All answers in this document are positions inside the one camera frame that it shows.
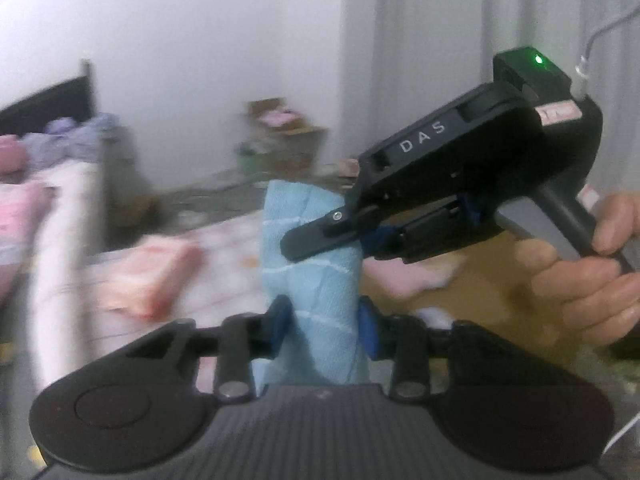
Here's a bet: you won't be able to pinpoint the light grey cabinet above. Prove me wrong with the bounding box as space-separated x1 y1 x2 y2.
99 129 162 247

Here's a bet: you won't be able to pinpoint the black headboard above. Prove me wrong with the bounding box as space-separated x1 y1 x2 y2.
0 60 97 137

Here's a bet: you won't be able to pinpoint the pink folded cloth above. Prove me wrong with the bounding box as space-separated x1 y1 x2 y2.
0 181 52 252

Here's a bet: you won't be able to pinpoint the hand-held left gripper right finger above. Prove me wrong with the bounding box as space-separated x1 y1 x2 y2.
356 295 531 403

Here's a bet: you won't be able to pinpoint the pink fluffy cloth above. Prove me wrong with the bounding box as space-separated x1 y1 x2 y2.
362 256 469 297

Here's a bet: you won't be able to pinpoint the large cardboard box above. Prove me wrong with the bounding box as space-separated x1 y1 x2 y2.
400 237 587 377

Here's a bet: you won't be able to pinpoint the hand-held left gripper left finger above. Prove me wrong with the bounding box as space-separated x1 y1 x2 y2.
125 294 296 403

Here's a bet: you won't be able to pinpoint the white cable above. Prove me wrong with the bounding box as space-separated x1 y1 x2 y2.
574 4 640 97

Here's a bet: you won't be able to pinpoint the person's right hand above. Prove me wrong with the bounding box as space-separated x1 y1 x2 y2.
515 192 640 349

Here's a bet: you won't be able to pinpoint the pink pillow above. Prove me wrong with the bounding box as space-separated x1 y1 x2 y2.
0 134 27 174

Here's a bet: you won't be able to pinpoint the red soft packet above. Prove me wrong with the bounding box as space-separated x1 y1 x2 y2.
96 239 202 319

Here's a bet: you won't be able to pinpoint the white curtain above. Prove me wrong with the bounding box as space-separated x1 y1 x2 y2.
342 0 640 121

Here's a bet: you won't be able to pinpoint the pile of purple blue clothes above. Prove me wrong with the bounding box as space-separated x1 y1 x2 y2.
24 111 122 172

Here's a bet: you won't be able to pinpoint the pink packets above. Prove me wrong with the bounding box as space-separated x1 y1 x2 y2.
260 107 297 130

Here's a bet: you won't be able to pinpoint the mint green bin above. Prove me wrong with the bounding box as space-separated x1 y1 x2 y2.
236 141 272 175

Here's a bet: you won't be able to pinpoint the bed with checked floral sheet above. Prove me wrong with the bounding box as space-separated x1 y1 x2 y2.
0 160 363 391

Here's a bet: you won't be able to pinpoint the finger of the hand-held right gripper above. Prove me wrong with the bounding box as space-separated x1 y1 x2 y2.
361 194 503 263
281 206 386 263

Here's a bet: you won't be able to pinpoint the printed cardboard box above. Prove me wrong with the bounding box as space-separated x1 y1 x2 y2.
244 98 329 177

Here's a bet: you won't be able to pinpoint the light blue towel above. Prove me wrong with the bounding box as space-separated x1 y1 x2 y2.
250 179 372 387

